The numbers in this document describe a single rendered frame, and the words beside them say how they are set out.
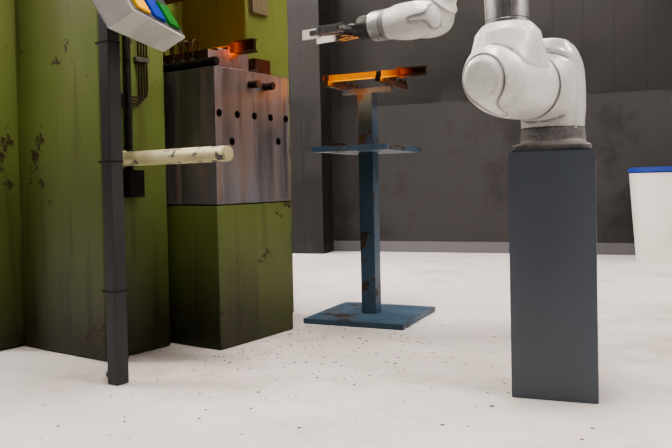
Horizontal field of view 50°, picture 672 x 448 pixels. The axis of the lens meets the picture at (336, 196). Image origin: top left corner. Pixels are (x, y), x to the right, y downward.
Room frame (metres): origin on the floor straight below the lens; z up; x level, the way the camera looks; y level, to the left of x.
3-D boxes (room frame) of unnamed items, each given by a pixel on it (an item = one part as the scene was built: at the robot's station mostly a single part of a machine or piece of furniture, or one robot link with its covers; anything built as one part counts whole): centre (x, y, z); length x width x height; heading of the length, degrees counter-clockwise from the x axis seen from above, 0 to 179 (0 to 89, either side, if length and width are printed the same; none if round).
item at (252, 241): (2.62, 0.50, 0.23); 0.56 x 0.38 x 0.47; 55
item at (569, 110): (1.80, -0.54, 0.77); 0.18 x 0.16 x 0.22; 135
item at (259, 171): (2.62, 0.50, 0.69); 0.56 x 0.38 x 0.45; 55
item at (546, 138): (1.82, -0.55, 0.63); 0.22 x 0.18 x 0.06; 160
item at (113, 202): (1.95, 0.60, 0.54); 0.04 x 0.04 x 1.08; 55
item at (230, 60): (2.57, 0.53, 0.96); 0.42 x 0.20 x 0.09; 55
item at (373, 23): (2.14, -0.14, 0.99); 0.09 x 0.06 x 0.09; 145
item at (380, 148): (2.82, -0.13, 0.66); 0.40 x 0.30 x 0.02; 156
